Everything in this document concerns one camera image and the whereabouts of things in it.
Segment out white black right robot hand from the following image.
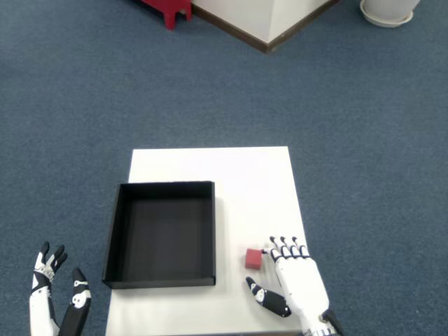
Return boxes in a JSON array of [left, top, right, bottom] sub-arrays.
[[244, 236, 330, 332]]

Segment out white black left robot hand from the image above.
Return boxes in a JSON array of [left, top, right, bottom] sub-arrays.
[[29, 241, 93, 336]]

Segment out red cube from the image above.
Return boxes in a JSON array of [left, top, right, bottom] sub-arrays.
[[244, 248, 264, 271]]

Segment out black open box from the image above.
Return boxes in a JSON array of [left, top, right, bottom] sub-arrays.
[[101, 180, 216, 290]]

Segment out white pot saucer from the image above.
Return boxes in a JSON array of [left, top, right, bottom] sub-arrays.
[[360, 0, 415, 28]]

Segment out white plant pot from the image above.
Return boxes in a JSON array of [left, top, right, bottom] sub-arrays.
[[363, 0, 422, 20]]

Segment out red plastic stool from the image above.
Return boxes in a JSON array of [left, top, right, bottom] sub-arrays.
[[139, 0, 193, 31]]

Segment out brown wall baseboard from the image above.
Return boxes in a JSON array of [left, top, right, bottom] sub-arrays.
[[191, 0, 342, 55]]

